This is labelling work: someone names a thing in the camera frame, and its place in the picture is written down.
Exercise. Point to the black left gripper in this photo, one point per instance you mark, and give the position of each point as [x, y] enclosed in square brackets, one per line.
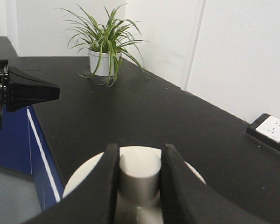
[23, 89]

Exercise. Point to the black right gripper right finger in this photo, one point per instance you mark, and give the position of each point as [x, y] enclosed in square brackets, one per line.
[185, 199]

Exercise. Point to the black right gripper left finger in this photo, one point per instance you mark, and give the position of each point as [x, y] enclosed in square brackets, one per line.
[94, 200]

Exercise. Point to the glass jar with white lid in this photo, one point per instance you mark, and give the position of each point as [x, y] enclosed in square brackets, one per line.
[137, 197]

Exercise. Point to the blue lab cabinets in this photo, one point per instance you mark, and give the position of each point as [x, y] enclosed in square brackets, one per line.
[24, 148]

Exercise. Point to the white plant pot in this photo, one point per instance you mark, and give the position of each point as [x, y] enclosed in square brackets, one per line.
[100, 64]

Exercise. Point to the green spider plant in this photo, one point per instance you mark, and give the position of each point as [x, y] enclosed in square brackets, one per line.
[113, 37]

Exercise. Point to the white socket on black box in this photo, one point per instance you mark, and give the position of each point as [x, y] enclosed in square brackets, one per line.
[266, 129]

